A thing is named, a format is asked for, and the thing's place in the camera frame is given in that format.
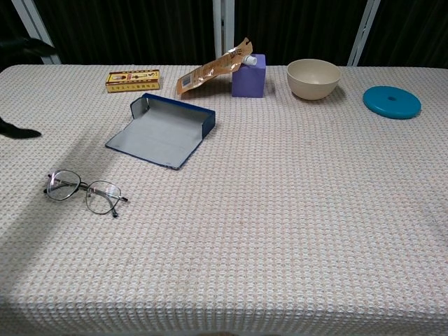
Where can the yellow red small box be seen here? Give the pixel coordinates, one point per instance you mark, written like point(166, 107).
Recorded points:
point(133, 81)

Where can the black-rimmed eyeglasses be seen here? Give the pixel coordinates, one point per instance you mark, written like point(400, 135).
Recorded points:
point(81, 186)

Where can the black pleated curtain panel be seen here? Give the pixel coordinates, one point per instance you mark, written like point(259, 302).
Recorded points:
point(10, 21)
point(413, 31)
point(133, 31)
point(294, 28)

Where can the beige bowl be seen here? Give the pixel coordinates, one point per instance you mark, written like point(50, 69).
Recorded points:
point(313, 82)

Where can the purple cube block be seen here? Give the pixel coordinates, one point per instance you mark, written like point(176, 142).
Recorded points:
point(248, 82)

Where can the white metal frame post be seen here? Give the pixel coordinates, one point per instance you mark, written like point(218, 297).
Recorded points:
point(29, 19)
point(363, 31)
point(217, 21)

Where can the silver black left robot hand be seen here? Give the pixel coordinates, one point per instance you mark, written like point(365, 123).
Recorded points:
point(17, 133)

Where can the brown spout pouch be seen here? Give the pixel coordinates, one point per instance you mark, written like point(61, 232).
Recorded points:
point(206, 71)

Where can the teal round disc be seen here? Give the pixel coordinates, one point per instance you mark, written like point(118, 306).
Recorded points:
point(392, 103)

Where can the beige waffle tablecloth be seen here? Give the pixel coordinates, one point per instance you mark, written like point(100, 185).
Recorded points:
point(262, 210)

